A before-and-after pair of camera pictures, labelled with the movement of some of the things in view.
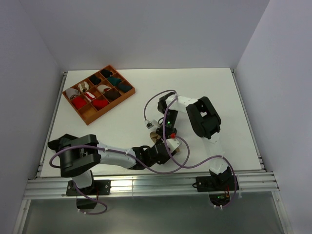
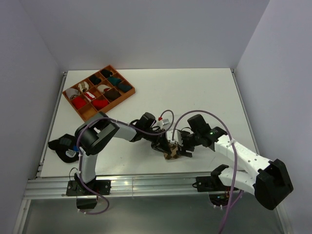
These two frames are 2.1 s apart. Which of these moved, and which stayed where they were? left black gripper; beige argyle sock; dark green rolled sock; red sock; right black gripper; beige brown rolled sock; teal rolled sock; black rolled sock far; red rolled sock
Moved: right black gripper; left black gripper; beige argyle sock
Stayed: beige brown rolled sock; red sock; black rolled sock far; dark green rolled sock; red rolled sock; teal rolled sock
